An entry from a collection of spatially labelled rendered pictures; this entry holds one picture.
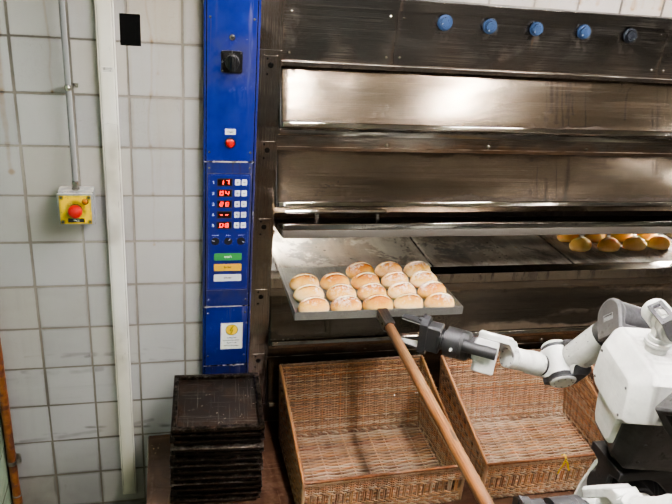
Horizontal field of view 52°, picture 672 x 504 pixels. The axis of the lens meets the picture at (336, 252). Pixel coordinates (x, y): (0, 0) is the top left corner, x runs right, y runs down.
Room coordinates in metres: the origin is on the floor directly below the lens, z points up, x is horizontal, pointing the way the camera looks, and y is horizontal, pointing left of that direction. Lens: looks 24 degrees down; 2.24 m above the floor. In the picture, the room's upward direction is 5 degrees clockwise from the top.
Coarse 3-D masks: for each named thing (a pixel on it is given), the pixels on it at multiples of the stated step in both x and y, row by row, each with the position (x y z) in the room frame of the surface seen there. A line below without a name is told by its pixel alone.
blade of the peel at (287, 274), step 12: (288, 276) 2.11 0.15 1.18; (288, 288) 2.02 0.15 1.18; (288, 300) 1.94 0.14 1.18; (360, 300) 1.98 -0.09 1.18; (456, 300) 2.01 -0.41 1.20; (300, 312) 1.83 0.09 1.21; (312, 312) 1.84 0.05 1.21; (324, 312) 1.84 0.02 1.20; (336, 312) 1.85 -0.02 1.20; (348, 312) 1.86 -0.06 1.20; (360, 312) 1.87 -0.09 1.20; (372, 312) 1.88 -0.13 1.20; (396, 312) 1.90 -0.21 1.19; (408, 312) 1.91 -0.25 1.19; (420, 312) 1.92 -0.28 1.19; (432, 312) 1.93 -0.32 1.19; (444, 312) 1.94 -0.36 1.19; (456, 312) 1.96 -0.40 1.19
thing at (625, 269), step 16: (272, 272) 2.13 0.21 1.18; (432, 272) 2.25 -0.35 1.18; (448, 272) 2.27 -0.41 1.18; (464, 272) 2.28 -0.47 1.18; (480, 272) 2.29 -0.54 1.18; (496, 272) 2.30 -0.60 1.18; (512, 272) 2.32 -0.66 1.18; (528, 272) 2.34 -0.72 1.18; (544, 272) 2.35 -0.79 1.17; (560, 272) 2.37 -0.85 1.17; (576, 272) 2.39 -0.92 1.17; (592, 272) 2.41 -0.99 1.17; (608, 272) 2.43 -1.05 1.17; (624, 272) 2.44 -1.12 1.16; (640, 272) 2.46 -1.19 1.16; (656, 272) 2.48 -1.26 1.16; (272, 288) 2.09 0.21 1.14
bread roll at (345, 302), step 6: (336, 300) 1.89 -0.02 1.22; (342, 300) 1.89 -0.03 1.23; (348, 300) 1.89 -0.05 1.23; (354, 300) 1.90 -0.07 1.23; (330, 306) 1.90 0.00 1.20; (336, 306) 1.88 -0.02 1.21; (342, 306) 1.88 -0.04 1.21; (348, 306) 1.88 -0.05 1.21; (354, 306) 1.88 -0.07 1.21; (360, 306) 1.90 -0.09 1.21
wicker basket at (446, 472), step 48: (288, 384) 2.05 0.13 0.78; (336, 384) 2.10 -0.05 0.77; (384, 384) 2.15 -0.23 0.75; (432, 384) 2.08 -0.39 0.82; (288, 432) 1.85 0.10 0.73; (336, 432) 2.05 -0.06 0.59; (384, 432) 2.07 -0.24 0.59; (432, 432) 2.02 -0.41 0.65; (336, 480) 1.65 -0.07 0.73; (384, 480) 1.69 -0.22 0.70; (432, 480) 1.74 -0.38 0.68
